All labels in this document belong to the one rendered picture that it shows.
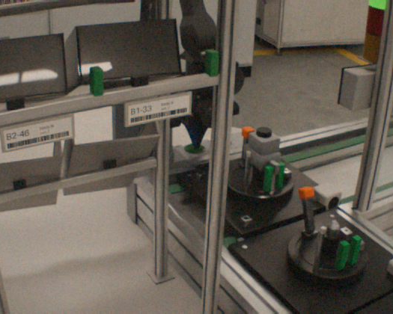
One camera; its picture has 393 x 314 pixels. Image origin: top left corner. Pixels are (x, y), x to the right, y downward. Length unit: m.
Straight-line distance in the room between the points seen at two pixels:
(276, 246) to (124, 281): 0.29
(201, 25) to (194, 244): 0.45
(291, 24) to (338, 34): 0.57
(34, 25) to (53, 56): 3.29
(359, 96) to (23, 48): 0.60
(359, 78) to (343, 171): 0.40
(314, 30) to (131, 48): 4.80
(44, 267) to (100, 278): 0.12
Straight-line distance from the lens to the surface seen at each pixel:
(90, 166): 0.92
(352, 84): 1.02
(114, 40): 0.71
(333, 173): 1.35
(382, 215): 1.20
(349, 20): 5.69
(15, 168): 0.80
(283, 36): 5.30
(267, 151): 1.08
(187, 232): 1.02
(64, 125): 0.64
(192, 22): 1.17
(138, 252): 1.13
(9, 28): 3.94
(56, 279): 1.08
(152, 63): 0.71
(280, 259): 0.96
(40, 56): 0.67
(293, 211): 1.08
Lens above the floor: 1.55
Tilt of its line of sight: 28 degrees down
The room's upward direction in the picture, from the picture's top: 3 degrees clockwise
